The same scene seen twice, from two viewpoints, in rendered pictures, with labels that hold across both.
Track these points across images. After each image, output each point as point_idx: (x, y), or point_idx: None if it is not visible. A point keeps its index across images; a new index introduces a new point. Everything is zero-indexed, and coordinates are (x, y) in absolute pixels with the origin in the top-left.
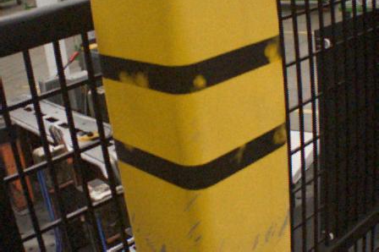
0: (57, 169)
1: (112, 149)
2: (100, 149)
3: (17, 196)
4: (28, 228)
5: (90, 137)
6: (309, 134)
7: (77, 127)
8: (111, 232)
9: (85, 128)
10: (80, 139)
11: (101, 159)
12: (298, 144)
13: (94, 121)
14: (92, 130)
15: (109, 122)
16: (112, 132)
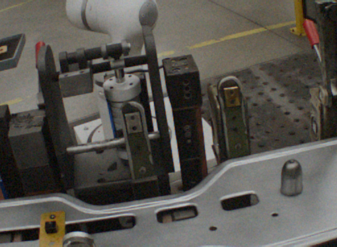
0: None
1: (153, 223)
2: (132, 236)
3: None
4: None
5: (59, 232)
6: (164, 101)
7: None
8: None
9: (7, 226)
10: (53, 246)
11: (186, 246)
12: (171, 116)
13: None
14: (29, 220)
15: None
16: (78, 202)
